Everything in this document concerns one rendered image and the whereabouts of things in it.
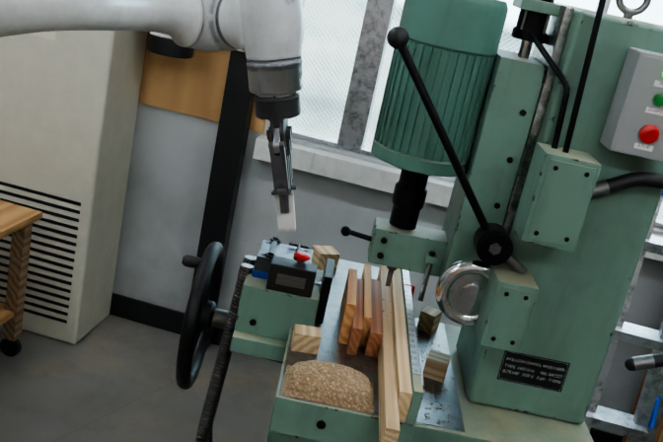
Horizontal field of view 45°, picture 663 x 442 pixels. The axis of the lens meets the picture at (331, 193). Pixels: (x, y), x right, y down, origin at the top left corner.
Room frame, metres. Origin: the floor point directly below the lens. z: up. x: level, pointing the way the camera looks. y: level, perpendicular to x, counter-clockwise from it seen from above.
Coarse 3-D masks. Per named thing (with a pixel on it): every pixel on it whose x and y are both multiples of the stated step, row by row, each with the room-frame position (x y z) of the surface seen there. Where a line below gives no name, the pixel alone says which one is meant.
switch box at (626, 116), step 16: (624, 64) 1.32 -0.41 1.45; (640, 64) 1.26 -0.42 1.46; (656, 64) 1.26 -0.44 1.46; (624, 80) 1.30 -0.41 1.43; (640, 80) 1.26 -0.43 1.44; (624, 96) 1.27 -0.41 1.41; (640, 96) 1.26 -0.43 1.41; (624, 112) 1.26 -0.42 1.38; (640, 112) 1.26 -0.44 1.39; (608, 128) 1.30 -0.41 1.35; (624, 128) 1.26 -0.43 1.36; (640, 128) 1.26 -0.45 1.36; (608, 144) 1.28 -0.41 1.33; (624, 144) 1.26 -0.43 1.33; (656, 144) 1.26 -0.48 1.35; (656, 160) 1.27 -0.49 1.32
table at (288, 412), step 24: (360, 264) 1.63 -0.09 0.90; (336, 288) 1.48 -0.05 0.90; (336, 312) 1.37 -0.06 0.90; (240, 336) 1.26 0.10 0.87; (264, 336) 1.27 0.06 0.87; (288, 336) 1.24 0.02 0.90; (336, 336) 1.27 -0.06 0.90; (288, 360) 1.16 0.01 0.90; (336, 360) 1.19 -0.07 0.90; (360, 360) 1.21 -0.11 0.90; (288, 408) 1.04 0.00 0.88; (312, 408) 1.04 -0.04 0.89; (336, 408) 1.05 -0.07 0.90; (288, 432) 1.04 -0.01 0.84; (312, 432) 1.04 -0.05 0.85; (336, 432) 1.04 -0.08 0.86; (360, 432) 1.05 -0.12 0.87; (408, 432) 1.05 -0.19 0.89
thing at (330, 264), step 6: (330, 258) 1.39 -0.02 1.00; (330, 264) 1.36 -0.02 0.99; (330, 270) 1.33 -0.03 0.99; (324, 276) 1.31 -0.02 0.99; (330, 276) 1.30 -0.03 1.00; (318, 282) 1.34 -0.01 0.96; (324, 282) 1.30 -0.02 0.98; (330, 282) 1.30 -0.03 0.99; (324, 288) 1.30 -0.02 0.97; (330, 288) 1.30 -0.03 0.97; (324, 294) 1.30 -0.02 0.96; (324, 300) 1.30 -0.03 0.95; (324, 306) 1.30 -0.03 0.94; (318, 312) 1.30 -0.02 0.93; (324, 312) 1.30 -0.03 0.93; (318, 318) 1.30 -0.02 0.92
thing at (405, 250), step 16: (384, 224) 1.42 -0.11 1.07; (384, 240) 1.39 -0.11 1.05; (400, 240) 1.39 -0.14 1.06; (416, 240) 1.40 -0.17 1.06; (432, 240) 1.40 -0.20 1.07; (368, 256) 1.41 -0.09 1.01; (384, 256) 1.39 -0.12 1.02; (400, 256) 1.39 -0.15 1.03; (416, 256) 1.40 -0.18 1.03; (432, 272) 1.40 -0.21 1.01
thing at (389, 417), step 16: (384, 272) 1.52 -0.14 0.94; (384, 288) 1.43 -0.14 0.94; (384, 304) 1.36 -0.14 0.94; (384, 320) 1.29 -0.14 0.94; (384, 336) 1.23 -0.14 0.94; (384, 352) 1.17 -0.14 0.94; (384, 368) 1.12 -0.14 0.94; (384, 384) 1.08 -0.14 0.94; (384, 400) 1.04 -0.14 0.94; (384, 416) 1.00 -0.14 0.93; (384, 432) 0.96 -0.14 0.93
